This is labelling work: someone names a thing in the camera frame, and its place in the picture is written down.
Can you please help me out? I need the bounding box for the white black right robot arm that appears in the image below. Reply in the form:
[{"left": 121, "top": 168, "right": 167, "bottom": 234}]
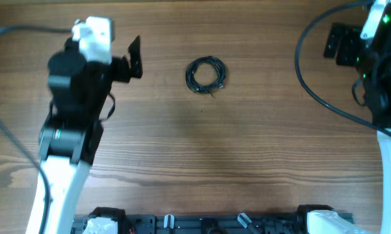
[{"left": 323, "top": 0, "right": 391, "bottom": 233}]

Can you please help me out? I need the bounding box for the thick black USB cable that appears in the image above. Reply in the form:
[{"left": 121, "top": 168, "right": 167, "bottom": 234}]
[{"left": 185, "top": 55, "right": 228, "bottom": 95}]

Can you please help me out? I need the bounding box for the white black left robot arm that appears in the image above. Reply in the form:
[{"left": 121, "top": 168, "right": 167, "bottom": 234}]
[{"left": 26, "top": 36, "right": 142, "bottom": 233}]

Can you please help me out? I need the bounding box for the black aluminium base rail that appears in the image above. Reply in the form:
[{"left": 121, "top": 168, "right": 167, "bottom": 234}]
[{"left": 70, "top": 206, "right": 355, "bottom": 234}]

